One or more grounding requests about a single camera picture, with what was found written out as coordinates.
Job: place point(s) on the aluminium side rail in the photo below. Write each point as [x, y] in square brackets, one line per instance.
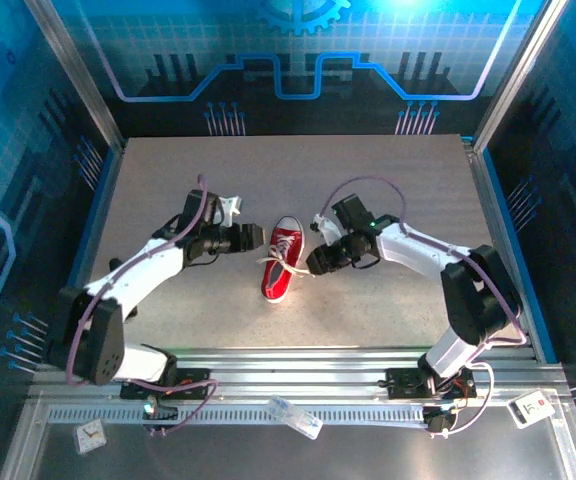
[490, 200]

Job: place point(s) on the red canvas sneaker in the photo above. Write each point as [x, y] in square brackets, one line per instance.
[273, 285]

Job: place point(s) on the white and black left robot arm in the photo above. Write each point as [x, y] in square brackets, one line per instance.
[153, 270]

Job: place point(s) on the aluminium frame post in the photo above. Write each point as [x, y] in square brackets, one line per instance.
[520, 70]
[73, 70]

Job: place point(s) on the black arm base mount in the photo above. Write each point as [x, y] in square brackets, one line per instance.
[403, 382]
[130, 390]

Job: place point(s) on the white shoelace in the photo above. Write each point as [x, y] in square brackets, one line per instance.
[280, 257]

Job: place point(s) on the clear plastic bag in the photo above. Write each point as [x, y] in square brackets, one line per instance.
[295, 417]

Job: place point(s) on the aluminium table rail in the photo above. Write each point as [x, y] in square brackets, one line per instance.
[293, 370]

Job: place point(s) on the white device with red button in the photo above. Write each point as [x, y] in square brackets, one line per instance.
[532, 410]

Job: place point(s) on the small white clock card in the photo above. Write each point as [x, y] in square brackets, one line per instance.
[91, 436]

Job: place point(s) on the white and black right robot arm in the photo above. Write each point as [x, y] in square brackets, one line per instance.
[413, 250]

